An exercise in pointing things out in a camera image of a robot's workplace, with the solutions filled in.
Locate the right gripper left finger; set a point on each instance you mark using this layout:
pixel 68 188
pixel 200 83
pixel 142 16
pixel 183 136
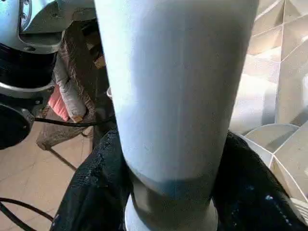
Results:
pixel 96 192

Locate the white plastic table leg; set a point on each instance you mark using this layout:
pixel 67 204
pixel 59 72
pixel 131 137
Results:
pixel 173 96

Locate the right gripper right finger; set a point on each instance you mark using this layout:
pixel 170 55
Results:
pixel 252 197

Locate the black metal workbench leg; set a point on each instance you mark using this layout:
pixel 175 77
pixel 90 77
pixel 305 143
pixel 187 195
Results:
pixel 62 158

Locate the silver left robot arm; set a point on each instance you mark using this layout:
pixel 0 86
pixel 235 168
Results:
pixel 24 67

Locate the pink quilted cushion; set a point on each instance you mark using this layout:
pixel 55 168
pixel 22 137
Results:
pixel 59 106

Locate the white plastic table top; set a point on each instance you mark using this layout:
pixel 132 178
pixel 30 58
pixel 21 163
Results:
pixel 288 84

